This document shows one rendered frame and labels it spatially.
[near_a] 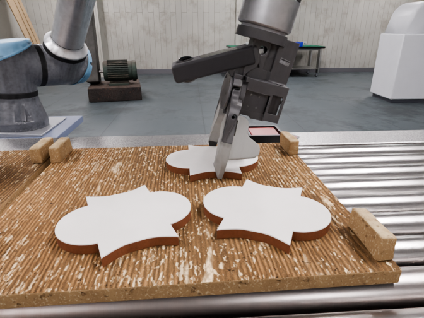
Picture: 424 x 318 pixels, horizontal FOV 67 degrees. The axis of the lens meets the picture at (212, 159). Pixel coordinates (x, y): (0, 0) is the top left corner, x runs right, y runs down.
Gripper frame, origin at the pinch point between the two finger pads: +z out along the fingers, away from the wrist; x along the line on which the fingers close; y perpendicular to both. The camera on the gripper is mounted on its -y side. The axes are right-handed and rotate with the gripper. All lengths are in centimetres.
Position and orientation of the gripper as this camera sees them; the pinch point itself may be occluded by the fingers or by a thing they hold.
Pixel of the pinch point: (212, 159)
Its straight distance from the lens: 50.8
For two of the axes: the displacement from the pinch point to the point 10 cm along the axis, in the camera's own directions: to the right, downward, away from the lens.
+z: -2.5, 9.0, 3.5
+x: -0.8, -3.8, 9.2
